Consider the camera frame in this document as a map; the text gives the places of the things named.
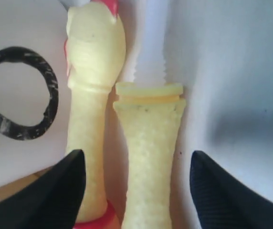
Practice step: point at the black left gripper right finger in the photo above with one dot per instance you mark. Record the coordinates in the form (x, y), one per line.
(222, 202)

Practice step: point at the whole yellow rubber chicken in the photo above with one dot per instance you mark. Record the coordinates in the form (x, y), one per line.
(95, 52)

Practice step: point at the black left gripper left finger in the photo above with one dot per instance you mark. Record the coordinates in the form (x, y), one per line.
(50, 202)

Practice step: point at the yellow chicken head neck piece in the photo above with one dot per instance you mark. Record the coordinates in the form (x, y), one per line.
(150, 111)

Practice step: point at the cream bin with circle mark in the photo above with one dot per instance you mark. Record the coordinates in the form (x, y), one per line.
(39, 25)

